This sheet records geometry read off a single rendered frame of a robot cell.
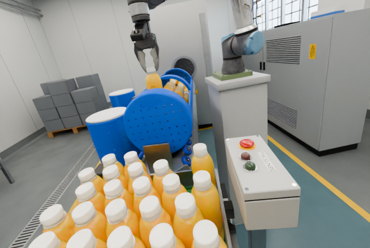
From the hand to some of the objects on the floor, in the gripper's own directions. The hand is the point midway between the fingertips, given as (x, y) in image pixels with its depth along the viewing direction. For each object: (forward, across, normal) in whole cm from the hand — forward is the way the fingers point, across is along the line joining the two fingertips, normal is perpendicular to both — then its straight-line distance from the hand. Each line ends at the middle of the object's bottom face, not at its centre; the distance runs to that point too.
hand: (150, 69), depth 72 cm
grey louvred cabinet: (+130, -146, -205) cm, 284 cm away
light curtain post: (+131, -33, -132) cm, 188 cm away
